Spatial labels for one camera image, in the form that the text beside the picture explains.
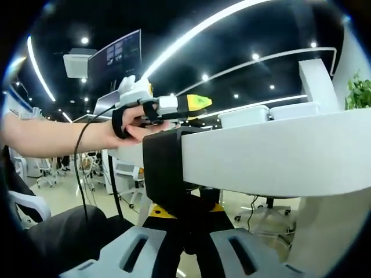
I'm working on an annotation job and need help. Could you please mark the white office chair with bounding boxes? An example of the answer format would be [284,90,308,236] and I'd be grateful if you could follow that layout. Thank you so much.
[234,195,292,224]
[36,158,57,189]
[129,164,146,209]

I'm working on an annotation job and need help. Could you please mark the black fixed fixture clamp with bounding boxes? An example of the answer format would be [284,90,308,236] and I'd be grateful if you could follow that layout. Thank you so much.
[142,129,223,257]

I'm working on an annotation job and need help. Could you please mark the long curved ceiling light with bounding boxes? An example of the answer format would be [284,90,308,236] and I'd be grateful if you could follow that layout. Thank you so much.
[143,0,270,79]

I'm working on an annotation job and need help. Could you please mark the white chair armrest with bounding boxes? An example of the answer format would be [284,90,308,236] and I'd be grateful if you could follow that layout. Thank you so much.
[8,189,52,229]

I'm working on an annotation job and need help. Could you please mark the person's left hand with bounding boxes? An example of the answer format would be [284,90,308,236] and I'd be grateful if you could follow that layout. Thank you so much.
[111,101,172,148]

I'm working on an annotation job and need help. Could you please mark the potted green plant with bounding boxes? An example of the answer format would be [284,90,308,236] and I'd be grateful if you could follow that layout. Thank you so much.
[344,72,371,110]

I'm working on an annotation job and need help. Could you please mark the open laptop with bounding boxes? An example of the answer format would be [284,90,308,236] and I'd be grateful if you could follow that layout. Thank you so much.
[94,91,121,116]

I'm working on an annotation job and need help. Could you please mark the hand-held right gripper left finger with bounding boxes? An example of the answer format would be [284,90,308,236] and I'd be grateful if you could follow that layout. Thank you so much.
[59,202,187,278]

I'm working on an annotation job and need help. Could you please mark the ceiling air conditioner unit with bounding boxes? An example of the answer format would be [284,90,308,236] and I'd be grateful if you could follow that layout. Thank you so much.
[63,48,98,78]

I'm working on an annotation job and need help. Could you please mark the hanging dark monitor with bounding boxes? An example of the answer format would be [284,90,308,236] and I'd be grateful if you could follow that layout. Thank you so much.
[88,28,142,79]

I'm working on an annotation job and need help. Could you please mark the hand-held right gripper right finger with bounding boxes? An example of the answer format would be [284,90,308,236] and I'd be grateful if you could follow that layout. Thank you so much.
[199,203,308,278]

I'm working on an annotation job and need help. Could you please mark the person's dark trousers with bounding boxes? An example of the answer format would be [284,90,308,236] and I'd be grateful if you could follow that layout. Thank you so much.
[21,205,137,273]

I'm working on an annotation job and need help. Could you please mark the white pillar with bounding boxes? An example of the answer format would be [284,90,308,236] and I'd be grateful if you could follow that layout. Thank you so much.
[298,59,340,112]

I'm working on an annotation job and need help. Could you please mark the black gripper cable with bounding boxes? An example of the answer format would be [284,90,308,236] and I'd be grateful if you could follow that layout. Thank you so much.
[74,103,140,224]

